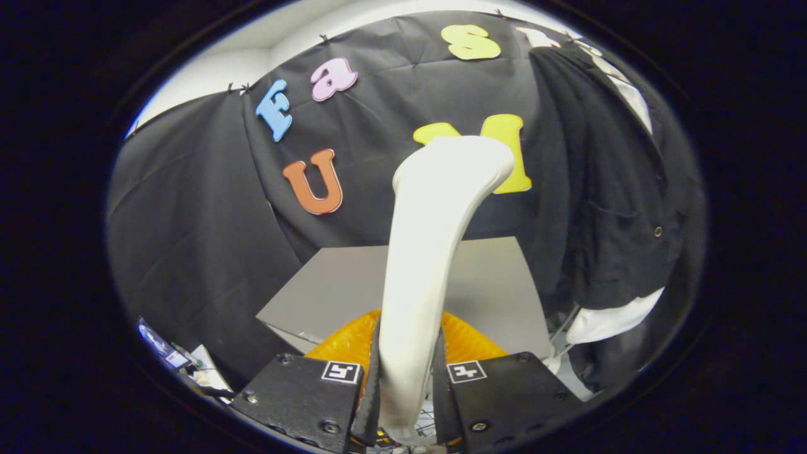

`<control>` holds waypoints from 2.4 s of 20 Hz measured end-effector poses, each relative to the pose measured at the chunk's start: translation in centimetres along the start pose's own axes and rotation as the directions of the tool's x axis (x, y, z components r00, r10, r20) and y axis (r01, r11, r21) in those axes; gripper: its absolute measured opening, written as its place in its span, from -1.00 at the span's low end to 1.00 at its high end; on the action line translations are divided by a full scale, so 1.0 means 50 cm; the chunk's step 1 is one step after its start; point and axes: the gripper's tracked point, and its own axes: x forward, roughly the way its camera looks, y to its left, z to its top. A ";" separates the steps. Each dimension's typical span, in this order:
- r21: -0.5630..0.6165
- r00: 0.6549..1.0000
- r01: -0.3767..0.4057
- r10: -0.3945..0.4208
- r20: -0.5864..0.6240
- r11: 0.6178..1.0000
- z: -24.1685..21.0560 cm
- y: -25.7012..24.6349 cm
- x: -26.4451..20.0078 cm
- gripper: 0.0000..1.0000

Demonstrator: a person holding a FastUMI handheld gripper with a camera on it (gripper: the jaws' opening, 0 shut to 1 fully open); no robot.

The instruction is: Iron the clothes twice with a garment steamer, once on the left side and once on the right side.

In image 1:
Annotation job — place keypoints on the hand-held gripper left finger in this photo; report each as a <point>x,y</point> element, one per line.
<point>371,403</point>

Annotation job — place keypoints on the black jacket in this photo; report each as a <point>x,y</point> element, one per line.
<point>605,208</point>

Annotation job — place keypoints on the white garment steamer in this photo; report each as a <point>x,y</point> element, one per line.
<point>429,252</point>

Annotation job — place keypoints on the black backdrop cloth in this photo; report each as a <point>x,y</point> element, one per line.
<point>208,208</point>

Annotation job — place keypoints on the white paper sheet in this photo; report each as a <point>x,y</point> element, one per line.
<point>211,372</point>

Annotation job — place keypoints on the grey cabinet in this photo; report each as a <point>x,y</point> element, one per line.
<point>328,290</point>

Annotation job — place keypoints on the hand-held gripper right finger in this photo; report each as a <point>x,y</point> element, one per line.
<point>441,403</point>

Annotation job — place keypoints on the white mannequin dress form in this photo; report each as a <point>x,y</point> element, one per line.
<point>611,318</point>

